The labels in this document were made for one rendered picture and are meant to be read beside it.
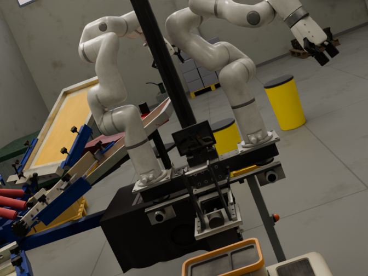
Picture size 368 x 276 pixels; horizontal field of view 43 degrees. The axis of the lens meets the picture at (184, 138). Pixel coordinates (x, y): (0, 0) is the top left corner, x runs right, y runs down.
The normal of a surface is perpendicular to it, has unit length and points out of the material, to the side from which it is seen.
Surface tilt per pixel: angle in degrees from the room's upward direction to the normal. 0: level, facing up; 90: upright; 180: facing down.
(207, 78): 90
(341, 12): 90
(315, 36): 71
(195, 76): 90
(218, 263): 0
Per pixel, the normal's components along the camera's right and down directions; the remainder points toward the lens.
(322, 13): -0.04, 0.24
